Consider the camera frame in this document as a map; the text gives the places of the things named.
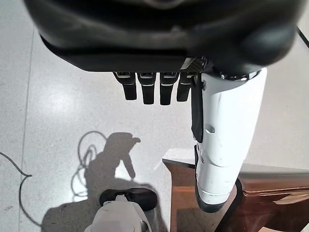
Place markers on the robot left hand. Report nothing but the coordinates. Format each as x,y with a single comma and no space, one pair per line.
144,36

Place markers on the dark brown wooden stool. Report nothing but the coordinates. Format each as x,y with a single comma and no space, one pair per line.
265,207

